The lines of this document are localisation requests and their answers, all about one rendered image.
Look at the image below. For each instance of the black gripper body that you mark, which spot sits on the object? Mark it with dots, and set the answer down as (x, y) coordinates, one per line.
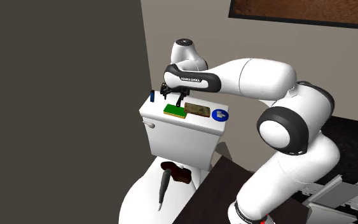
(176, 89)

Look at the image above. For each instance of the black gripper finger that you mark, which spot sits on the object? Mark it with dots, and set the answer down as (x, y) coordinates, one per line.
(165, 95)
(179, 100)

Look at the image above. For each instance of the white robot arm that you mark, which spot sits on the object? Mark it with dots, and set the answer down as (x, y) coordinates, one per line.
(268, 77)

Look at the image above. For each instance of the green and yellow sponge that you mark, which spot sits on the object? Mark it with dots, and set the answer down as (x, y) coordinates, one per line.
(175, 110)

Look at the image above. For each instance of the small blue lighter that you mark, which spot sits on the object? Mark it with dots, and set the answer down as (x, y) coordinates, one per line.
(152, 96)

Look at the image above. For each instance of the olive brown flat box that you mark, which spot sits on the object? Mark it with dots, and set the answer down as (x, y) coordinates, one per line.
(197, 109)

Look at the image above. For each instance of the white toilet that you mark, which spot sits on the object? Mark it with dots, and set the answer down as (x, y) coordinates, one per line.
(178, 139)

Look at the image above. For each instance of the blue round disc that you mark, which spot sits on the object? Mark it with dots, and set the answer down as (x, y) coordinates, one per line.
(220, 115)

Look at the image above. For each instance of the dark brown lumpy object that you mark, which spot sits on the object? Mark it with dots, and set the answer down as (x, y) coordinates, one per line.
(178, 173)

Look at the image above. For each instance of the grey pen-shaped tool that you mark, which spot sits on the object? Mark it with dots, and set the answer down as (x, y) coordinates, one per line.
(164, 186)

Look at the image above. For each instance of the dark brown robot stand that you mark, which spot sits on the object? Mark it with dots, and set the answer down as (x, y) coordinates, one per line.
(216, 192)

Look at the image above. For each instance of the black-framed brown wall picture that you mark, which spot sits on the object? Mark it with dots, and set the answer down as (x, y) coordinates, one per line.
(305, 9)

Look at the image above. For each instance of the grey metal panel frame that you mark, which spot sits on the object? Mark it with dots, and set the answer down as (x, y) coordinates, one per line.
(336, 195)

